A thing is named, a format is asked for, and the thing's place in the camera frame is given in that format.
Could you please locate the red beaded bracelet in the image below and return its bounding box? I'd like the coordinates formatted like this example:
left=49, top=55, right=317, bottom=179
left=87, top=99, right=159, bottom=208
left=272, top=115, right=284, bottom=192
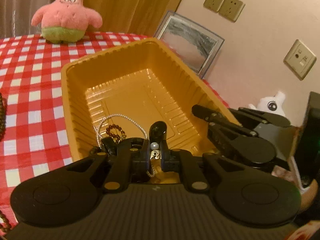
left=106, top=123, right=127, bottom=143

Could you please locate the silver chain necklace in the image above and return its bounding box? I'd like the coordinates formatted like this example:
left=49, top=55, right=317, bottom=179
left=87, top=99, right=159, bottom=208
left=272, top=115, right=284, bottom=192
left=94, top=113, right=149, bottom=147

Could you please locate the black hair clip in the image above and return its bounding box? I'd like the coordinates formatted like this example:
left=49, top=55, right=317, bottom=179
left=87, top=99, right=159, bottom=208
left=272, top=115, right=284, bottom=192
left=149, top=121, right=167, bottom=145

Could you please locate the golden plastic tray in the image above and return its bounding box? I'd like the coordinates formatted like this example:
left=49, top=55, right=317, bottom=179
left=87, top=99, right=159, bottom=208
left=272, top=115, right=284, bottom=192
left=61, top=38, right=236, bottom=161

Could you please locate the white plush toy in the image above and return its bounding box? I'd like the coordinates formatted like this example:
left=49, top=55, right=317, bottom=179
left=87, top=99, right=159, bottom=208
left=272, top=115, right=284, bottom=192
left=248, top=91, right=286, bottom=117

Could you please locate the red white checkered tablecloth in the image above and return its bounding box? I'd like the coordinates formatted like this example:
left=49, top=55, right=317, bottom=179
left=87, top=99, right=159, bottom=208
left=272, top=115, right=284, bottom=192
left=0, top=31, right=231, bottom=230

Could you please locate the framed sand art picture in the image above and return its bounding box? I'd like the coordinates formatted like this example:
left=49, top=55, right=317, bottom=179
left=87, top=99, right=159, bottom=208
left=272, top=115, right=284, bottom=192
left=154, top=11, right=225, bottom=79

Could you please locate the golden brown curtain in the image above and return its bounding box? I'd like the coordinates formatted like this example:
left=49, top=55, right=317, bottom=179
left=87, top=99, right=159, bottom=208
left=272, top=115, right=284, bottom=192
left=84, top=0, right=181, bottom=36

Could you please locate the pink starfish plush toy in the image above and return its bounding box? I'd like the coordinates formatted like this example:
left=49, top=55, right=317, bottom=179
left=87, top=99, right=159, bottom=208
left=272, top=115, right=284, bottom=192
left=31, top=0, right=103, bottom=43

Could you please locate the grey sheer curtain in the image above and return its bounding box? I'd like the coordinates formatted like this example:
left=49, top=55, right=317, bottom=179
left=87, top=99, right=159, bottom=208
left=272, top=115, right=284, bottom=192
left=0, top=0, right=55, bottom=38

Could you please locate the beige single wall socket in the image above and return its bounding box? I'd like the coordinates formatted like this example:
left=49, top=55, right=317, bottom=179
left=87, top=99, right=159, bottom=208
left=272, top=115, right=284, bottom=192
left=284, top=39, right=317, bottom=80

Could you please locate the beige double wall socket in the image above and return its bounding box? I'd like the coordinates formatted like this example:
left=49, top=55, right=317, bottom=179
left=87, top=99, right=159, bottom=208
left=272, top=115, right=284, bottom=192
left=203, top=0, right=245, bottom=22

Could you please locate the long dark beaded necklace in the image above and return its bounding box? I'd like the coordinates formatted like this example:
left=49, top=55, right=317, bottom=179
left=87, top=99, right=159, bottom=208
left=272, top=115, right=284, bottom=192
left=0, top=92, right=12, bottom=234

